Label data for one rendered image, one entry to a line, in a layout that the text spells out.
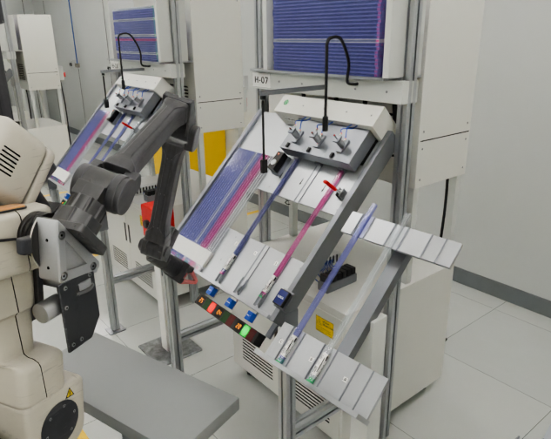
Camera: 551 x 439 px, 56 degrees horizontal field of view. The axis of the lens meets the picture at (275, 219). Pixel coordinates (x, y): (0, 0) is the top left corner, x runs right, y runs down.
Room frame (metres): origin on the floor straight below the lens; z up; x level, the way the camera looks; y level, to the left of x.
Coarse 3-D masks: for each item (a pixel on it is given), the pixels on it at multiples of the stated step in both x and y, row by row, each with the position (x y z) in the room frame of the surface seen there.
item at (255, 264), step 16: (224, 240) 1.73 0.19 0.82; (240, 240) 1.68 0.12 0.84; (256, 240) 1.64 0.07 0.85; (224, 256) 1.67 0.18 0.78; (240, 256) 1.63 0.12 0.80; (256, 256) 1.59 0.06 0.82; (272, 256) 1.54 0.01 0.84; (208, 272) 1.66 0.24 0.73; (240, 272) 1.57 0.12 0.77; (256, 272) 1.53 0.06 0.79; (272, 272) 1.49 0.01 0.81; (288, 272) 1.46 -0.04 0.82; (240, 288) 1.51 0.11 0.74; (256, 288) 1.48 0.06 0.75; (272, 288) 1.44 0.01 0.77; (256, 304) 1.43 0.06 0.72; (272, 304) 1.40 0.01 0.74
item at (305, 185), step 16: (256, 128) 2.13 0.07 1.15; (272, 128) 2.06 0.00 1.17; (288, 128) 2.00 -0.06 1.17; (256, 144) 2.05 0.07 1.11; (272, 144) 1.98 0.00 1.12; (304, 160) 1.81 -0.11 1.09; (272, 176) 1.84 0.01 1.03; (304, 176) 1.75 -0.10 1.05; (320, 176) 1.70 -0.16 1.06; (352, 176) 1.62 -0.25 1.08; (288, 192) 1.73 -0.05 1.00; (304, 192) 1.68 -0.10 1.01; (320, 192) 1.64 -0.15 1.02; (336, 208) 1.55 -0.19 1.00
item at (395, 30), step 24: (264, 0) 2.07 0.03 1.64; (264, 24) 2.07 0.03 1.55; (264, 48) 2.07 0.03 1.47; (384, 48) 1.62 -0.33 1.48; (264, 72) 2.14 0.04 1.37; (288, 72) 1.97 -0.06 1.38; (384, 72) 1.62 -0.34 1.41; (336, 288) 1.72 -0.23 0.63; (192, 336) 1.95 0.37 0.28; (312, 408) 1.44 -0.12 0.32; (336, 408) 1.46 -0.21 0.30
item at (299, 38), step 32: (288, 0) 1.98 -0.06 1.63; (320, 0) 1.85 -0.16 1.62; (352, 0) 1.74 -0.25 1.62; (384, 0) 1.66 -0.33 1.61; (288, 32) 1.98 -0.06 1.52; (320, 32) 1.85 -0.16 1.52; (352, 32) 1.74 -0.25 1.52; (384, 32) 1.66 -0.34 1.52; (288, 64) 1.98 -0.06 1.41; (320, 64) 1.85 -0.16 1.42; (352, 64) 1.73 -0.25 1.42
